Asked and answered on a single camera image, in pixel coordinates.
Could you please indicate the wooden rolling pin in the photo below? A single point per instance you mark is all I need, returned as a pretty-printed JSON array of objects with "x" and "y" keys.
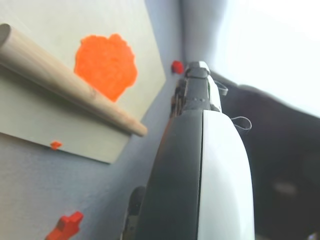
[{"x": 62, "y": 80}]

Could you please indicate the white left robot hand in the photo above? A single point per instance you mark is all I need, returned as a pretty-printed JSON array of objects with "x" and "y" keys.
[{"x": 200, "y": 175}]

